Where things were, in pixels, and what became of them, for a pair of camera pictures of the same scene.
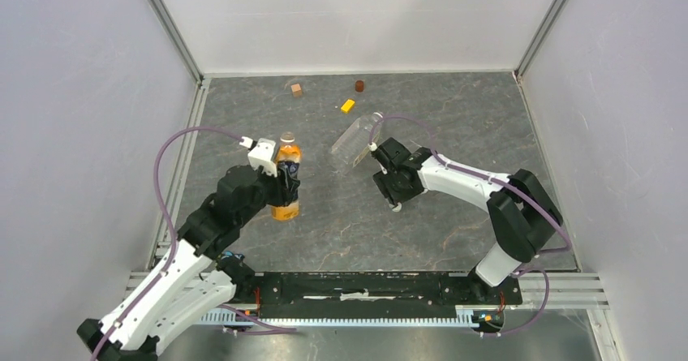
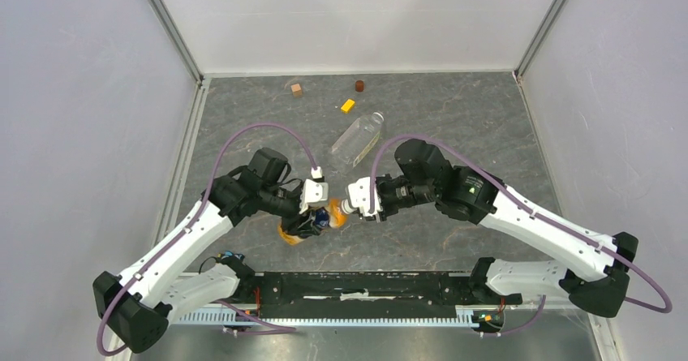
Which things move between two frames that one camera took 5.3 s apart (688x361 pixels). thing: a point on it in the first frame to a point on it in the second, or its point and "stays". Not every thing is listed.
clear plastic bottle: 350,146 stays
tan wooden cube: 296,89 stays
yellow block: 347,106 stays
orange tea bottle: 288,151 to 331,216
